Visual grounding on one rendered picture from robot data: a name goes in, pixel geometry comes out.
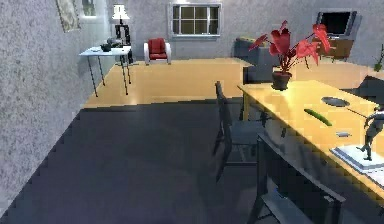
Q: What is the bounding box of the dark grey plate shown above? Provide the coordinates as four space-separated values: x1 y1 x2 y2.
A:
321 96 351 108

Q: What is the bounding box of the grey statue on white base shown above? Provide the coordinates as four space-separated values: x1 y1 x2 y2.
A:
329 105 384 174

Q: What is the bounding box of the small framed wall picture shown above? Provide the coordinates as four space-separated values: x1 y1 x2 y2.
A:
81 0 97 18

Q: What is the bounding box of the dark grey dining chair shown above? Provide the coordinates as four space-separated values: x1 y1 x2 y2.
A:
246 131 347 224
211 80 268 184
340 75 384 106

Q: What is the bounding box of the white framed window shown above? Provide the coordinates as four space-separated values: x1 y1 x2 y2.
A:
168 2 223 40

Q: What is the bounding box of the black television set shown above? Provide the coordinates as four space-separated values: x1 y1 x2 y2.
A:
315 10 358 38

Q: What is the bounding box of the white shade floor lamp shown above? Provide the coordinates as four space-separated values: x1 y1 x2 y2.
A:
111 4 135 66

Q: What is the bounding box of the yellow wooden dining table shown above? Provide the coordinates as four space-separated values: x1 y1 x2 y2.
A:
237 79 384 202

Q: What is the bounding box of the red leaf house plant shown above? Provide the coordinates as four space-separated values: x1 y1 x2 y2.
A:
247 20 332 92

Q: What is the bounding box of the grey sofa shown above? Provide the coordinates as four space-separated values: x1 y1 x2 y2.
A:
233 36 282 69

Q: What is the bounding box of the brown television stand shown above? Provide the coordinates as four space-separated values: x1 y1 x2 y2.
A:
311 35 355 64

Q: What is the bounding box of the red and white armchair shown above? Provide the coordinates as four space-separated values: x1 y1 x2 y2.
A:
143 37 173 66

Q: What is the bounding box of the green house plant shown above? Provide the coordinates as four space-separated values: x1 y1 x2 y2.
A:
373 43 384 73

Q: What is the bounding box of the white side table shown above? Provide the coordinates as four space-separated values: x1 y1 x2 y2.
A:
79 45 133 98

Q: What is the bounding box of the green cucumber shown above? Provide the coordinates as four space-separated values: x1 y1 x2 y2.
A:
303 108 334 127

